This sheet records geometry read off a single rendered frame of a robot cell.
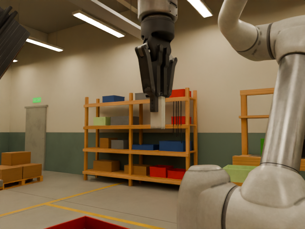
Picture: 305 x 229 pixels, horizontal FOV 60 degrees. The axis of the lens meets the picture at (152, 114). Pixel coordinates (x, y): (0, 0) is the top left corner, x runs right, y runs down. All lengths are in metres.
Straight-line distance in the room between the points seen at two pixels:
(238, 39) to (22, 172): 6.60
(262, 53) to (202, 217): 0.60
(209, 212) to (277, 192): 0.18
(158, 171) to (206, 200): 5.24
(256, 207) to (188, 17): 6.24
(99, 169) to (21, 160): 1.98
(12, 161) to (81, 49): 3.75
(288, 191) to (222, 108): 5.28
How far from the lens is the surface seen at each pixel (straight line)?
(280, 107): 0.85
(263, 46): 1.03
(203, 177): 0.79
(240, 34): 0.94
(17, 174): 7.04
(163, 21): 0.59
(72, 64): 8.80
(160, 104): 0.56
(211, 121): 6.02
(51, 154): 9.25
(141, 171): 6.29
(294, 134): 0.82
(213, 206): 0.77
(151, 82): 0.55
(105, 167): 6.92
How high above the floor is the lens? 1.27
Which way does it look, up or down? 4 degrees up
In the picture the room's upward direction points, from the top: straight up
